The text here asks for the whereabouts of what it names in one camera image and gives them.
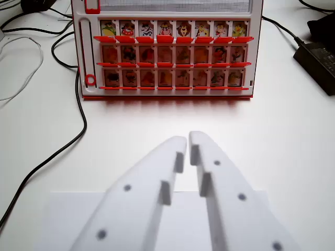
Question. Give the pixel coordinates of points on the dark rounded object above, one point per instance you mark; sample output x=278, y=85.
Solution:
x=39, y=5

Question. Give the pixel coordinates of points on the white paper sheet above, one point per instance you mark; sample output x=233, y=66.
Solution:
x=73, y=222

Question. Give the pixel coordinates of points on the red board flap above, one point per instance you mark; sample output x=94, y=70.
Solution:
x=104, y=39

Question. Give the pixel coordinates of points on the black lumpy object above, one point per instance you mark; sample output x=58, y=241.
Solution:
x=323, y=28

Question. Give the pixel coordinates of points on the red and white game board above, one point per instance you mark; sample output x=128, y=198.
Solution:
x=170, y=91

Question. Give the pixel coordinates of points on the black power adapter box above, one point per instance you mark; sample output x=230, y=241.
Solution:
x=318, y=62

